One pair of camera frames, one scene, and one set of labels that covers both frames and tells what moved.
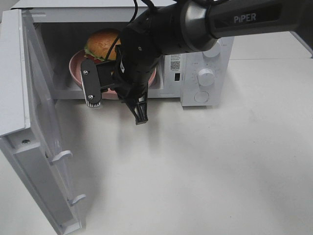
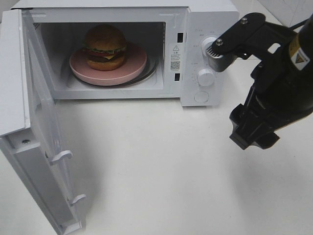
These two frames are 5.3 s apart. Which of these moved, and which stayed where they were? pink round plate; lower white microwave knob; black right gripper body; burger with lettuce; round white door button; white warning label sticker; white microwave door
Moved: pink round plate; black right gripper body; burger with lettuce
Stayed: white microwave door; round white door button; lower white microwave knob; white warning label sticker
